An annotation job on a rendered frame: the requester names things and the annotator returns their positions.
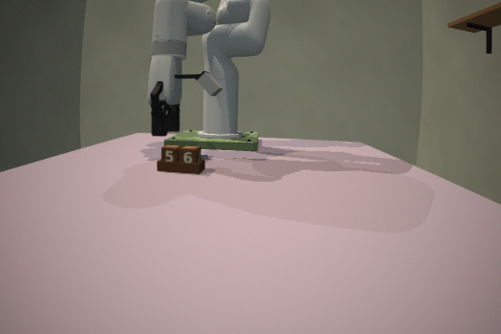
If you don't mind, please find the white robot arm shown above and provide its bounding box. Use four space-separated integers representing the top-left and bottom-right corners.
151 0 271 139

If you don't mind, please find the brown wooden number cube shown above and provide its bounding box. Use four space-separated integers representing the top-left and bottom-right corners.
161 144 183 162
179 145 201 164

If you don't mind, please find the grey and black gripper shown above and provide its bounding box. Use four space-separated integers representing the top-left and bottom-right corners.
147 54 186 137

